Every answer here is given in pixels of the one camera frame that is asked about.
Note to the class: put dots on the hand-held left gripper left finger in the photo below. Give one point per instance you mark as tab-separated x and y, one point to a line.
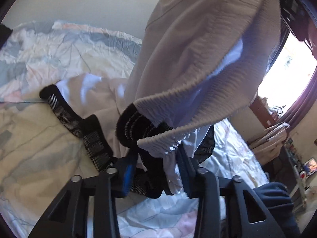
128	176

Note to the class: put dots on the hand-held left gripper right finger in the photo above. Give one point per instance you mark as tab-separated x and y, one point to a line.
184	173

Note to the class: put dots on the white shorts with black mesh stripe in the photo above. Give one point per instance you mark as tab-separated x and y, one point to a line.
198	42

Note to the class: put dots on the bright window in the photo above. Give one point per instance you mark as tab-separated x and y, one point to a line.
284	67

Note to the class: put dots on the beige cloth pile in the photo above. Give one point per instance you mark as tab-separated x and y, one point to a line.
270	138

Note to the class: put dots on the purple curtain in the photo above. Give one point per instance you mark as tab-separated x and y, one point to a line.
304	99

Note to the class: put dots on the dark blue cloth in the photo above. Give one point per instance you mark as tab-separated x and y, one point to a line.
272	203

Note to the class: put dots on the pastel patchwork bedspread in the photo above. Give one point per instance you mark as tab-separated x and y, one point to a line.
37	141

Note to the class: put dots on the brown wooden furniture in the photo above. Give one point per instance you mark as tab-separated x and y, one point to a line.
262	106

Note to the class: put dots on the small lit screen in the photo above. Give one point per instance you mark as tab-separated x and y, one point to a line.
310	166

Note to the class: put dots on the black pillow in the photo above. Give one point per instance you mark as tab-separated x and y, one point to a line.
4	33

